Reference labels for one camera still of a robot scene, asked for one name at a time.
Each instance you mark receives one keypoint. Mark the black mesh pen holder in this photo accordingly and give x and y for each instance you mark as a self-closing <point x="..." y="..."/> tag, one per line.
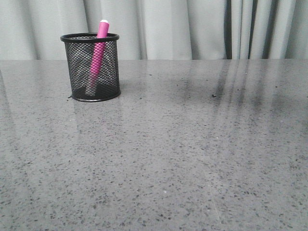
<point x="79" y="51"/>

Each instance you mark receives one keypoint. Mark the grey curtain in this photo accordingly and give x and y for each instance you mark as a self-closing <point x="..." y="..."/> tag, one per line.
<point x="159" y="29"/>

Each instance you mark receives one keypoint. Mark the pink highlighter pen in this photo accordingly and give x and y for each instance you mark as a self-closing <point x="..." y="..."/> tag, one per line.
<point x="97" y="59"/>

